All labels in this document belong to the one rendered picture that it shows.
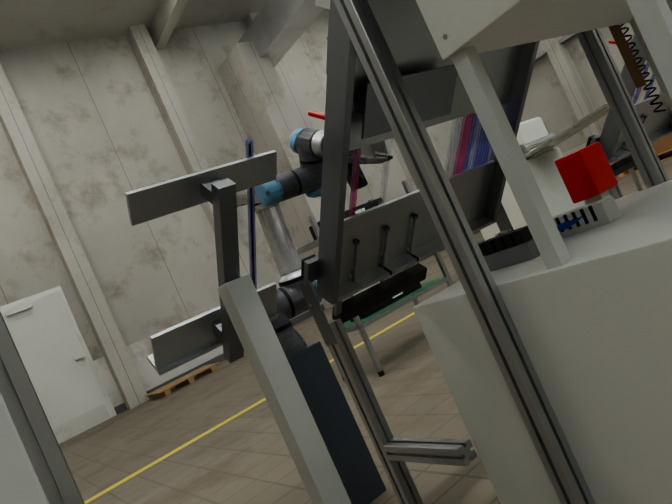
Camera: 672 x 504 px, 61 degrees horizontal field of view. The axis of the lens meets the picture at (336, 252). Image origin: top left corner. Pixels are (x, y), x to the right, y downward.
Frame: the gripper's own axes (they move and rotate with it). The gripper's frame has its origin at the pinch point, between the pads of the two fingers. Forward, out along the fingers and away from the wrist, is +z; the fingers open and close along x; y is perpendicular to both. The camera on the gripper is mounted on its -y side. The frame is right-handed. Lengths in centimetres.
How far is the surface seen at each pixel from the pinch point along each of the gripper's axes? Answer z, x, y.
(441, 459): 35, -25, -56
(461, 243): 41.4, -24.8, -4.1
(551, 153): -194, 430, -117
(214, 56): -957, 505, -16
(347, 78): 11.9, -20.9, 22.7
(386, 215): -1.5, 0.1, -14.7
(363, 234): -2.2, -7.9, -17.4
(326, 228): -0.3, -21.0, -11.2
